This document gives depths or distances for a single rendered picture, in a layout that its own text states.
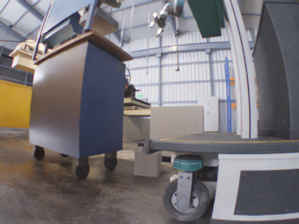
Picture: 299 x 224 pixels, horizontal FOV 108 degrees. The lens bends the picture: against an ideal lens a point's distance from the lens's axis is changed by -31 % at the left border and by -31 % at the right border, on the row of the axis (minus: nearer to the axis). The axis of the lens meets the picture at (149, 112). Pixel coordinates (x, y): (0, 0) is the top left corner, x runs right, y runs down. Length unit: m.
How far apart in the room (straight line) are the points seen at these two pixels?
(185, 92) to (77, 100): 9.54
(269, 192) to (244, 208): 0.08
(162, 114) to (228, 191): 1.22
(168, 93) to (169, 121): 8.96
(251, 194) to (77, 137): 0.87
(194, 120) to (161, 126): 0.32
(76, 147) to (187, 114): 1.02
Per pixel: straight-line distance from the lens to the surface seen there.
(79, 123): 0.95
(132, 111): 3.53
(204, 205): 0.59
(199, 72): 10.56
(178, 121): 1.52
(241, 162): 0.45
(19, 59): 2.25
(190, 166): 0.53
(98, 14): 1.18
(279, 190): 0.50
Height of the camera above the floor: 0.37
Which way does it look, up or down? 5 degrees up
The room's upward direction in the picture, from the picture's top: 1 degrees clockwise
